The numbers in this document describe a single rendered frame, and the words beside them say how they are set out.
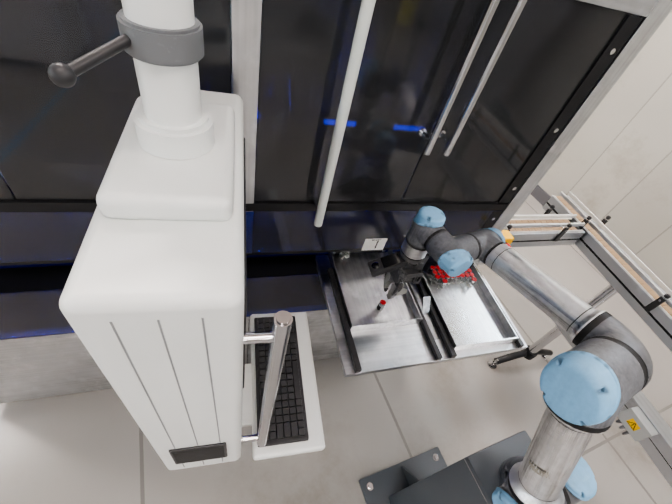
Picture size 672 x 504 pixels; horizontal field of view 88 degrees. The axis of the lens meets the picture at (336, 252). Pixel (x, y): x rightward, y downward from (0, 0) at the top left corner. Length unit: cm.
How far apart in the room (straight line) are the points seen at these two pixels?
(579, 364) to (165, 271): 68
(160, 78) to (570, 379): 78
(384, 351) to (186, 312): 86
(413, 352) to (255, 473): 101
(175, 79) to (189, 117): 5
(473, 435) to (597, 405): 154
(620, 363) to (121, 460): 183
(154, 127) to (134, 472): 166
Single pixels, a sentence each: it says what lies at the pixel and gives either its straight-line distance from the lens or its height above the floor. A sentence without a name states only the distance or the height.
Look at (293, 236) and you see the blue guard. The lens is 114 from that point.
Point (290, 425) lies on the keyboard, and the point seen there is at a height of 82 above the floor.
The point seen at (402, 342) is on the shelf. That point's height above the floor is 88.
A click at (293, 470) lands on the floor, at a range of 192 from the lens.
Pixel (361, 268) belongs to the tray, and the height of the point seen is 88.
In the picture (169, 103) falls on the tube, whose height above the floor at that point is 166.
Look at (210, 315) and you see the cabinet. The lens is 42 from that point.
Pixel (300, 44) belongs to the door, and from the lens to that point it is 84.
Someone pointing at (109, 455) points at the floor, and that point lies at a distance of 201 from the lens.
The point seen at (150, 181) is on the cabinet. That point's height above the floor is 158.
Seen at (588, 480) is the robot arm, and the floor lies 102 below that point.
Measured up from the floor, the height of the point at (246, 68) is 157.
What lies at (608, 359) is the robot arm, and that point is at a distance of 81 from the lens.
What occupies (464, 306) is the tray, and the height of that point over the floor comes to 88.
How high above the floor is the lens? 188
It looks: 46 degrees down
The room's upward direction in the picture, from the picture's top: 17 degrees clockwise
